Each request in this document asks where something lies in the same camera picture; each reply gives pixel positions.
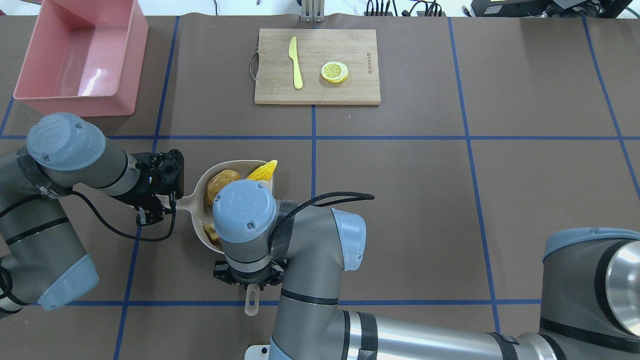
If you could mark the tan toy ginger root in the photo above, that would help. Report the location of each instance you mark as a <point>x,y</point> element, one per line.
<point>211,233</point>

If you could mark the pink plastic bin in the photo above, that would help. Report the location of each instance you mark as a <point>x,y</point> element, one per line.
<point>85,57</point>

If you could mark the beige brush black bristles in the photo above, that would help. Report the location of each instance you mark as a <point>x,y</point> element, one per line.
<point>251,304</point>

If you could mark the aluminium frame post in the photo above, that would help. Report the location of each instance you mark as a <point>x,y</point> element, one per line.
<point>312,11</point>

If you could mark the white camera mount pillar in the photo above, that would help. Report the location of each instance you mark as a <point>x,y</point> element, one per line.
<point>257,352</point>

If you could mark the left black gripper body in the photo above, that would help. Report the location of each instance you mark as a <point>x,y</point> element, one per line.
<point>145,198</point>

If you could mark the brown toy potato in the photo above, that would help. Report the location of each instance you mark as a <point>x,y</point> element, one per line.
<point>218,182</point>

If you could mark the wooden cutting board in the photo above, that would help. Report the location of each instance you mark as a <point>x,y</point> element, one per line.
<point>357,48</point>

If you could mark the yellow plastic knife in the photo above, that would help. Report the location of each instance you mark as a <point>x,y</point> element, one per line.
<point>296,71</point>

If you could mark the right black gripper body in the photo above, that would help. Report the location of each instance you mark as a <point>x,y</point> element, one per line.
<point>221,274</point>

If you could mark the yellow toy corn cob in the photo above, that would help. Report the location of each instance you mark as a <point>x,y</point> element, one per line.
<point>264,172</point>

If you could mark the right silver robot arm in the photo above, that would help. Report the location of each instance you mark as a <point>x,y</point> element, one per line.
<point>589,304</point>

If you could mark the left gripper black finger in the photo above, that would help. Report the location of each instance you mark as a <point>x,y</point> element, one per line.
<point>149,216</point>

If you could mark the yellow toy lemon slice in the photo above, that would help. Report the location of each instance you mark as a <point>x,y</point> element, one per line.
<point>334,72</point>

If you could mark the beige plastic dustpan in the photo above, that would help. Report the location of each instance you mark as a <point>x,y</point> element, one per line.
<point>199,204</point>

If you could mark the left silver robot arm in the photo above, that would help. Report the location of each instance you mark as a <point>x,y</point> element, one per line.
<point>47,262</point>

